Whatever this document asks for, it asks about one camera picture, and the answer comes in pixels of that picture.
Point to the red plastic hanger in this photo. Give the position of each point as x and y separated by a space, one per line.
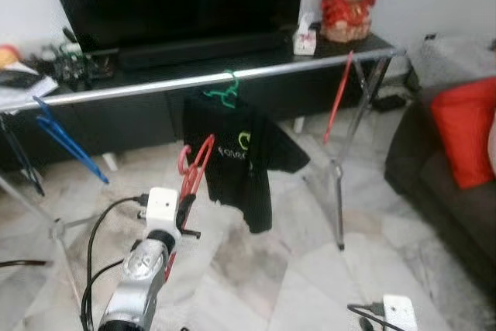
336 106
200 164

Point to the green plastic hanger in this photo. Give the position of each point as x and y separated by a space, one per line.
225 100

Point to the blue plastic hanger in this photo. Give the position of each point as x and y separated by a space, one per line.
70 142

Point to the black shirt with green logo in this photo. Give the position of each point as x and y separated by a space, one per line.
232 176

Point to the silver metal clothes rack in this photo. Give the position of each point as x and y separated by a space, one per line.
155 86

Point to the black soundbar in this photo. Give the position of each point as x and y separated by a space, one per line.
201 50

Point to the dark electronics clutter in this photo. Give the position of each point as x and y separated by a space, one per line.
74 67

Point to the white papers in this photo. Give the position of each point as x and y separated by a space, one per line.
27 91

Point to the red cushion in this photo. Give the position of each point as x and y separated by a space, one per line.
465 129

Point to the white tissue box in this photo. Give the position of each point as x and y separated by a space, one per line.
304 40

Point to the dark grey fabric sofa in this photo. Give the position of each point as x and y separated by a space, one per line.
434 215

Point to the black power adapter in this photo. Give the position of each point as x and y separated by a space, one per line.
391 102

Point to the orange round plush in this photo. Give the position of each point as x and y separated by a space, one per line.
9 56

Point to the white lace sofa cover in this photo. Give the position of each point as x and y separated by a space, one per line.
453 60

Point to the red gold seated statue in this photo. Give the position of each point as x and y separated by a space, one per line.
349 5

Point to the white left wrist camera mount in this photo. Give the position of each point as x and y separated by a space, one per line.
161 207

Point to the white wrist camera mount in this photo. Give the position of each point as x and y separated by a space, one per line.
161 207
399 314

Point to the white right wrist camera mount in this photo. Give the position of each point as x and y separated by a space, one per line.
399 314

